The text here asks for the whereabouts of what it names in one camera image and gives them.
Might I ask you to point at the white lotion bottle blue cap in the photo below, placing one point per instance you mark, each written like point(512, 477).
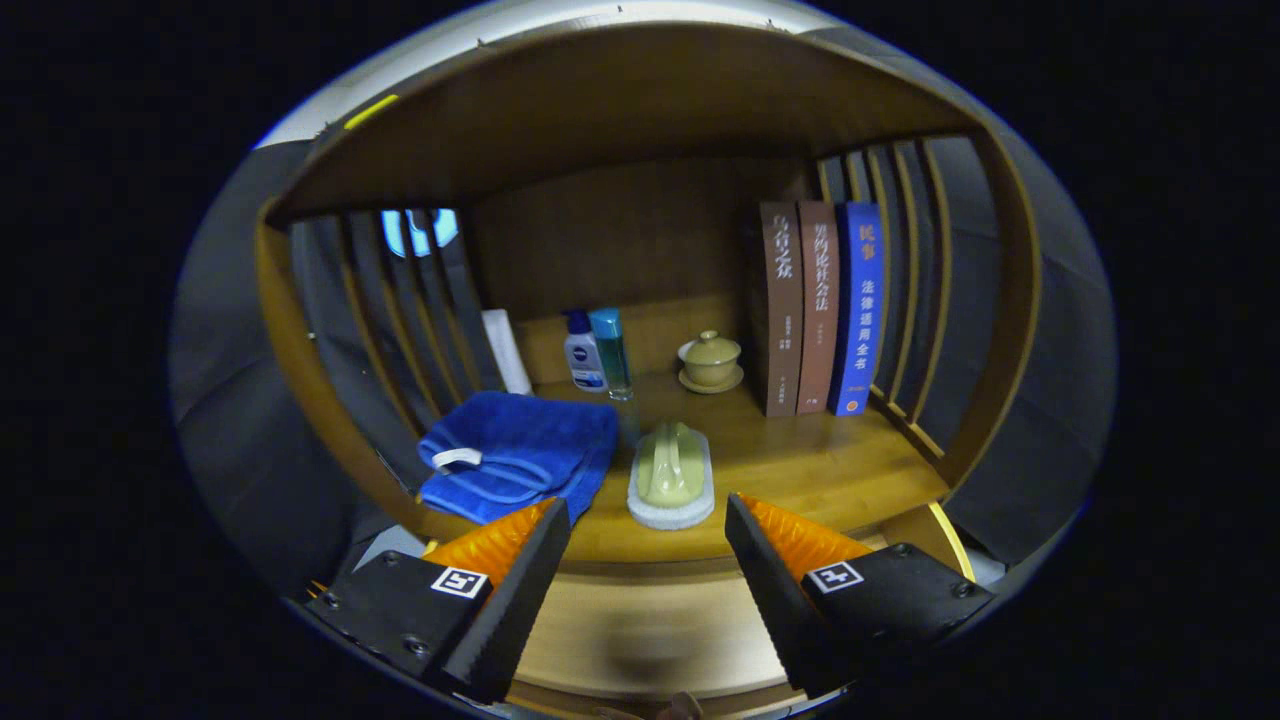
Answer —
point(583, 355)

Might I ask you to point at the blue book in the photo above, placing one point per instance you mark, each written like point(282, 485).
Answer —
point(860, 310)

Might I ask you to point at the teal bottle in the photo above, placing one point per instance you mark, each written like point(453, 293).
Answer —
point(612, 355)

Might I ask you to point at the blue towel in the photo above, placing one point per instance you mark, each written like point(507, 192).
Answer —
point(520, 450)

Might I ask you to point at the yellow tape strip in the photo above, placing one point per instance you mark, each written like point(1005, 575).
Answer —
point(370, 111)

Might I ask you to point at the dark brown book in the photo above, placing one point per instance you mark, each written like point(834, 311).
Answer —
point(780, 310)

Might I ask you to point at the reddish brown book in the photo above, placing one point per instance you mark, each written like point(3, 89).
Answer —
point(818, 310)

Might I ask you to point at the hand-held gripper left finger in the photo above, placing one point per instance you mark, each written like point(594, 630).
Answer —
point(505, 610)

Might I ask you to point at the wooden countertop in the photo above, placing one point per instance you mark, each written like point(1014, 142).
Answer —
point(800, 460)

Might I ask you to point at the green brush with white sponge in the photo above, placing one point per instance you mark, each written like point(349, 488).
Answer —
point(668, 470)

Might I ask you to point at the beige lidded teacup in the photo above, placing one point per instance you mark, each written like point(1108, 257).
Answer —
point(710, 360)

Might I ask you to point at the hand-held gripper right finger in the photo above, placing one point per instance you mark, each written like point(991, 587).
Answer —
point(785, 610)

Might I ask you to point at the wooden cabinet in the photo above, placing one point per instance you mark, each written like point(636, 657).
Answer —
point(620, 230)

